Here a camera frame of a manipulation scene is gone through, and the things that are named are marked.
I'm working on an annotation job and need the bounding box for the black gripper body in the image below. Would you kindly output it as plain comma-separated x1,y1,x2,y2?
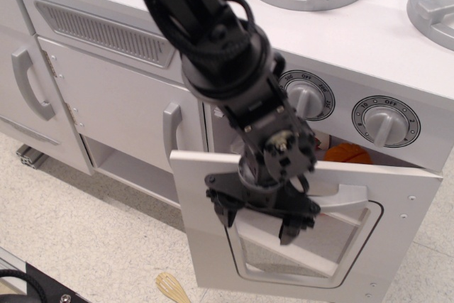
204,160,321,227

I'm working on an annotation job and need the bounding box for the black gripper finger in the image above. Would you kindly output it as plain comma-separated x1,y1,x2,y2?
212,198,245,228
279,216,309,246

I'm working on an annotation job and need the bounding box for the white oven door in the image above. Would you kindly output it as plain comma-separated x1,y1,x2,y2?
170,151,442,302

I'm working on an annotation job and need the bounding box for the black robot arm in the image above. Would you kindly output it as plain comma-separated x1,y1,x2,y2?
143,0,320,245

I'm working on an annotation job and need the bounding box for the wooden slotted spatula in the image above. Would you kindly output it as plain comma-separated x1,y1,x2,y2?
155,272,191,303

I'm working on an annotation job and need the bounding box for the red white toy can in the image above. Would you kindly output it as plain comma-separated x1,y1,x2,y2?
315,132,331,150

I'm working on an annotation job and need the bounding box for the orange toy pumpkin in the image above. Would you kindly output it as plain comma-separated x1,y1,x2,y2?
323,143,372,165

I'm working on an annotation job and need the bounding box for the white cabinet door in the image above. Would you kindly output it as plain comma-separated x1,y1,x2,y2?
38,38,206,189

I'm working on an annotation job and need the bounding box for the grey middle stove knob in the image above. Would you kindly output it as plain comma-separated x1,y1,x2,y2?
279,70,336,121

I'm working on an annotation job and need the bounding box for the grey stove knob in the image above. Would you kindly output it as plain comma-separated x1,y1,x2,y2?
352,95,421,148
279,70,336,121

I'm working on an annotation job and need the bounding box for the grey right stove knob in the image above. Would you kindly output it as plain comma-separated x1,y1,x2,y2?
352,95,421,148

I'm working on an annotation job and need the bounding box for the grey vent grille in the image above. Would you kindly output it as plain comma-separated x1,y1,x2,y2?
35,0,175,68

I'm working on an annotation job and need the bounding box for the white toy kitchen body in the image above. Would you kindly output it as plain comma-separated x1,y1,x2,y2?
0,0,454,303

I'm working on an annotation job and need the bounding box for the white fridge door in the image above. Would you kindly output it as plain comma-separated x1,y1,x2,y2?
1,27,93,175

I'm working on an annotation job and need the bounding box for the silver right stove burner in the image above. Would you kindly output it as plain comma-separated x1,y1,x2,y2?
406,0,453,50

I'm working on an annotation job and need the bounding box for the grey oven door handle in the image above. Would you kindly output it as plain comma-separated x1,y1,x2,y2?
309,184,368,214

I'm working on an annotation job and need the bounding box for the grey cabinet door handle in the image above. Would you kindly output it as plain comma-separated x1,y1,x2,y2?
162,102,183,156

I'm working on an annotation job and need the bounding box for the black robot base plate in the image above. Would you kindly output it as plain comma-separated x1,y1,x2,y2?
0,263,89,303

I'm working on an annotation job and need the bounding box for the aluminium extrusion frame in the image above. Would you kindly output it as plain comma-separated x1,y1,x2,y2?
16,145,47,170

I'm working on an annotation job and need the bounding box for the grey fridge door handle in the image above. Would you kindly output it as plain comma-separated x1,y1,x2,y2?
11,48,55,121

